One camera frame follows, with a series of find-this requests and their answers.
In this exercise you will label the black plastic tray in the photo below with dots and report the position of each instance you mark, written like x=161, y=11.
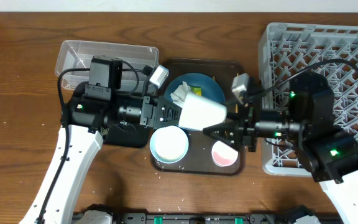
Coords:
x=129, y=138

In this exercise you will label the grey dishwasher rack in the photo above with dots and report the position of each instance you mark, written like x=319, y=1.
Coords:
x=286, y=48

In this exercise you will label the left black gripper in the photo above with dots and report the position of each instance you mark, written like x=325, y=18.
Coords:
x=149, y=111

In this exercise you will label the white cup green inside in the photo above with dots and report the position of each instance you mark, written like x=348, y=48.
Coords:
x=199, y=112

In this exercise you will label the white napkin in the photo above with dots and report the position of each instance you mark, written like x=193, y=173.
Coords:
x=179, y=95

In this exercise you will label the brown serving tray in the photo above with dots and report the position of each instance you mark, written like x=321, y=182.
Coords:
x=198, y=159

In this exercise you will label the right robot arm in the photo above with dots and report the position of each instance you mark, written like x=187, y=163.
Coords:
x=325, y=150

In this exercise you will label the clear plastic bin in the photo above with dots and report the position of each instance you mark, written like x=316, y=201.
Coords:
x=79, y=53

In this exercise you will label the dark blue plate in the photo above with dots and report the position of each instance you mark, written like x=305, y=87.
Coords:
x=210, y=88

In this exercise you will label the right wooden chopstick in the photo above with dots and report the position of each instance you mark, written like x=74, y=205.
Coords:
x=234, y=86

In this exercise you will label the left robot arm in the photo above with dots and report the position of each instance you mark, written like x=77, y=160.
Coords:
x=76, y=147

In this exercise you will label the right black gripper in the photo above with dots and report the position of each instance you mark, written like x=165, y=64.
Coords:
x=245, y=126

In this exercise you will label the white cup pink inside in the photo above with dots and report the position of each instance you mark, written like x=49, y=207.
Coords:
x=223, y=155

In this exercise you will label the green yellow snack wrapper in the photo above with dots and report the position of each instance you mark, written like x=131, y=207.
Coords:
x=196, y=90

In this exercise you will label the light blue bowl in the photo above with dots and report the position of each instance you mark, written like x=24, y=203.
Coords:
x=169, y=144

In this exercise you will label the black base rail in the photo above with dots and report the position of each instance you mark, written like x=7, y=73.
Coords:
x=97, y=213

